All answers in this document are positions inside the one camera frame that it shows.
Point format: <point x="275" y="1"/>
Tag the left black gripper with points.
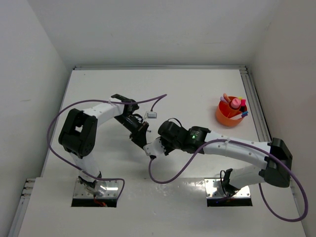
<point x="138" y="135"/>

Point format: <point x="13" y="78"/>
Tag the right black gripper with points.
<point x="168" y="150"/>

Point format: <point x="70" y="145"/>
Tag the lilac marker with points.
<point x="224" y="100"/>

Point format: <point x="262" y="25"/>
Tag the grey orange marker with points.
<point x="226" y="97"/>

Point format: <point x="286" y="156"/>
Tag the pink glue bottle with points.
<point x="235" y="103"/>

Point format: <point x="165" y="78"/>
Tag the blue capped white pen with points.
<point x="240" y="116"/>

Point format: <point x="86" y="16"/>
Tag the pink black highlighter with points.
<point x="243" y="105"/>

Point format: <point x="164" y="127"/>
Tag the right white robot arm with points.
<point x="269" y="162"/>

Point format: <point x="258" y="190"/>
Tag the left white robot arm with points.
<point x="79" y="131"/>

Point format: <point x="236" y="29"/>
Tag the orange divided container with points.
<point x="224" y="112"/>

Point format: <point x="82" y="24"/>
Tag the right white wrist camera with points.
<point x="154" y="148"/>

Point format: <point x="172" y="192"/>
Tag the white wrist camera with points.
<point x="151" y="115"/>
<point x="154" y="148"/>

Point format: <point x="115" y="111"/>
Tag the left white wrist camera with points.
<point x="151" y="115"/>

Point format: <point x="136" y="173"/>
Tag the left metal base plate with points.
<point x="103" y="189"/>

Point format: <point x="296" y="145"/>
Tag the metal base plate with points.
<point x="214" y="190"/>
<point x="103" y="189"/>

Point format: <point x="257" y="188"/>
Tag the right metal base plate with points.
<point x="214" y="190"/>

